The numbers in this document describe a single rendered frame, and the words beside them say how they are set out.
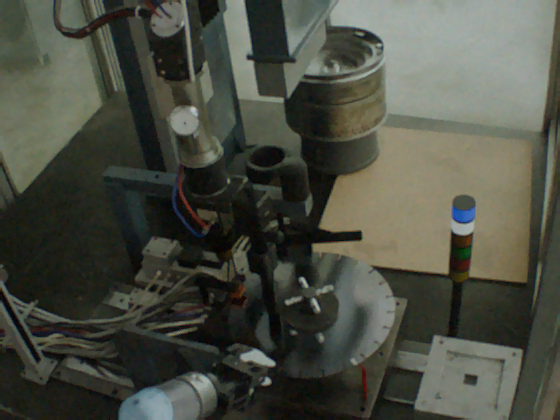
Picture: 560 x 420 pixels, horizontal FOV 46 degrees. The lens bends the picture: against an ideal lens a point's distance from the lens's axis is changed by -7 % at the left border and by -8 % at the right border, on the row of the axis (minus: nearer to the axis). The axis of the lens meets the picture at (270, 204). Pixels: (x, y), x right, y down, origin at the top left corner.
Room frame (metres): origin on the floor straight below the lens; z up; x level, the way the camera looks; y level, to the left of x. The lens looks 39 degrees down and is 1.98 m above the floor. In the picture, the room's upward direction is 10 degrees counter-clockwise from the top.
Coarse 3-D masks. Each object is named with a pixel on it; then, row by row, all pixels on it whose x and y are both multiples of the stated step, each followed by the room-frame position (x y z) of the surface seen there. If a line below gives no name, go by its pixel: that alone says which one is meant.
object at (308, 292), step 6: (300, 282) 0.95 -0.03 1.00; (306, 288) 0.93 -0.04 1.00; (312, 288) 0.92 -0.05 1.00; (324, 288) 0.92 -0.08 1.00; (330, 288) 0.92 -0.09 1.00; (306, 294) 0.91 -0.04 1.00; (312, 294) 0.91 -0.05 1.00; (318, 294) 0.91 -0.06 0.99; (288, 300) 0.91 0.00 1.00; (294, 300) 0.91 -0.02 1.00; (300, 300) 0.91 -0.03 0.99; (306, 300) 0.90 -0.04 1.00; (312, 300) 0.90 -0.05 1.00; (312, 306) 0.88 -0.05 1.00; (318, 312) 0.87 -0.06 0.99
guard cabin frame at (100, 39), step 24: (96, 0) 2.38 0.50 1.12; (96, 48) 2.37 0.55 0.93; (552, 48) 1.65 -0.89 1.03; (552, 72) 1.64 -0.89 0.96; (552, 96) 1.64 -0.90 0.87; (552, 120) 1.63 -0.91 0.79; (552, 144) 1.51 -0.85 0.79; (0, 168) 1.77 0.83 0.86; (552, 168) 1.40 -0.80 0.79; (0, 192) 1.74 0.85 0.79; (552, 192) 1.07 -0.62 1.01; (552, 360) 0.43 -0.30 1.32; (552, 384) 0.42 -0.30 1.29; (552, 408) 0.42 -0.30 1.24
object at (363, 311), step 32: (256, 288) 1.00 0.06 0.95; (288, 288) 0.99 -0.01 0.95; (352, 288) 0.95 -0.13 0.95; (384, 288) 0.94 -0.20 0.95; (256, 320) 0.91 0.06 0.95; (352, 320) 0.87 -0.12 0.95; (384, 320) 0.86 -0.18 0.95; (288, 352) 0.82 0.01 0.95; (320, 352) 0.81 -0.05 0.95; (352, 352) 0.79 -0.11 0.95
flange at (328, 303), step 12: (324, 300) 0.93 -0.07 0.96; (336, 300) 0.92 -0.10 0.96; (288, 312) 0.91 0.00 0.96; (300, 312) 0.90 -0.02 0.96; (312, 312) 0.89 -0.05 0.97; (324, 312) 0.89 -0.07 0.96; (336, 312) 0.89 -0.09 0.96; (288, 324) 0.89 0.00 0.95; (300, 324) 0.88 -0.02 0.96; (312, 324) 0.87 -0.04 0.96; (324, 324) 0.87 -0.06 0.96
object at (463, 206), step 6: (456, 198) 0.93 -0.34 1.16; (462, 198) 0.93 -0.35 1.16; (468, 198) 0.93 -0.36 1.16; (456, 204) 0.92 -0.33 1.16; (462, 204) 0.91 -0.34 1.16; (468, 204) 0.91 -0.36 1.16; (474, 204) 0.91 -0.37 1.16; (456, 210) 0.91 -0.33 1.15; (462, 210) 0.90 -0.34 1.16; (468, 210) 0.90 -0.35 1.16; (474, 210) 0.90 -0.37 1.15; (456, 216) 0.91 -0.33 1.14; (462, 216) 0.90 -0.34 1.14; (468, 216) 0.90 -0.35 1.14; (474, 216) 0.90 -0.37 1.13; (462, 222) 0.90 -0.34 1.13
